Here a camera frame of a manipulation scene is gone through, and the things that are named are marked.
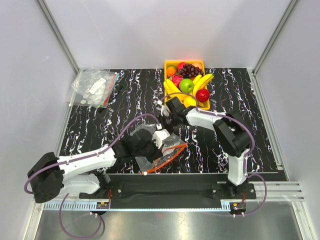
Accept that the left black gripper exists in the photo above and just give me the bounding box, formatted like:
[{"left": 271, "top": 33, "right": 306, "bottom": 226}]
[{"left": 133, "top": 137, "right": 164, "bottom": 164}]

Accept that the yellow banana bunch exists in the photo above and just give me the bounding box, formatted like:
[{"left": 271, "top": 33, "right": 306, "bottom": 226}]
[
  {"left": 163, "top": 79, "right": 187, "bottom": 102},
  {"left": 192, "top": 73, "right": 214, "bottom": 96}
]

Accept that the green apple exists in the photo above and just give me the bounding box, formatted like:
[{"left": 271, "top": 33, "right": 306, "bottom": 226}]
[{"left": 179, "top": 78, "right": 194, "bottom": 94}]

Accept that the red apple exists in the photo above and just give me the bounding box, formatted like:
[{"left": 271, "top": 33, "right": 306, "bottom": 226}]
[{"left": 195, "top": 88, "right": 210, "bottom": 103}]

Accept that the clear zip bag orange zipper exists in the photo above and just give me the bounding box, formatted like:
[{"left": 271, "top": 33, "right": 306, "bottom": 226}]
[{"left": 129, "top": 124, "right": 187, "bottom": 176}]

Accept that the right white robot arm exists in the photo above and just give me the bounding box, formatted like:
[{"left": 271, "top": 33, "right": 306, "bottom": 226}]
[{"left": 157, "top": 97, "right": 255, "bottom": 199}]

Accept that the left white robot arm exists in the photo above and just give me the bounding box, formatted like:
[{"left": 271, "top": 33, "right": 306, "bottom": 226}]
[{"left": 24, "top": 129, "right": 168, "bottom": 203}]

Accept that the stack of clear zip bags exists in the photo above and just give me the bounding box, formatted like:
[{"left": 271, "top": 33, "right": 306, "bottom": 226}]
[{"left": 70, "top": 69, "right": 120, "bottom": 109}]

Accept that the yellow pear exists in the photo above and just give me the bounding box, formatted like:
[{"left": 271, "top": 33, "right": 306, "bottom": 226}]
[{"left": 183, "top": 96, "right": 197, "bottom": 108}]

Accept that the yellow plastic fruit tray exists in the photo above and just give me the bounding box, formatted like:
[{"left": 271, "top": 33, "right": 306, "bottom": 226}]
[{"left": 164, "top": 59, "right": 211, "bottom": 114}]

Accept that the pink dragon fruit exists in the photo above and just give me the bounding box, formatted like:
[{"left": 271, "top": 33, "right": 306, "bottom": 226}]
[{"left": 171, "top": 74, "right": 184, "bottom": 89}]

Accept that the yellow banana bunch in tray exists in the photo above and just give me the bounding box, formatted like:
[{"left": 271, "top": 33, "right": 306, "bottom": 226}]
[{"left": 192, "top": 73, "right": 214, "bottom": 96}]

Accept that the dark purple grape bunch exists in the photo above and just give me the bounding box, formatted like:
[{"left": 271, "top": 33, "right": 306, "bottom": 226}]
[{"left": 178, "top": 63, "right": 204, "bottom": 78}]

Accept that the orange fruit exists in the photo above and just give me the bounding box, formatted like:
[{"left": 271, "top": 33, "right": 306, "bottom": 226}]
[{"left": 166, "top": 65, "right": 177, "bottom": 78}]

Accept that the red peach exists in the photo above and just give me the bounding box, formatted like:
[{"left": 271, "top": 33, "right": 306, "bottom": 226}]
[{"left": 176, "top": 62, "right": 186, "bottom": 72}]

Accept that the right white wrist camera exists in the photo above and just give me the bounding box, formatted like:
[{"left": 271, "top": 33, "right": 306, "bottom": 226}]
[{"left": 157, "top": 100, "right": 170, "bottom": 117}]

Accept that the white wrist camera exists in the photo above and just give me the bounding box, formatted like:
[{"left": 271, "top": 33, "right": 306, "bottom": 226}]
[
  {"left": 157, "top": 100, "right": 170, "bottom": 117},
  {"left": 152, "top": 129, "right": 170, "bottom": 149}
]

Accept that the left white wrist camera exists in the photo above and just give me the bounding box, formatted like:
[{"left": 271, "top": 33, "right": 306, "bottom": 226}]
[{"left": 152, "top": 129, "right": 170, "bottom": 149}]

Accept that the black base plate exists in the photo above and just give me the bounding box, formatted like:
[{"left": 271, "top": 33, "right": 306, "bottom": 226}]
[{"left": 79, "top": 173, "right": 257, "bottom": 200}]

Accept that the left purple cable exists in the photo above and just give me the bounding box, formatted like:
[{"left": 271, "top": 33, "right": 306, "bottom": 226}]
[{"left": 23, "top": 113, "right": 162, "bottom": 238}]

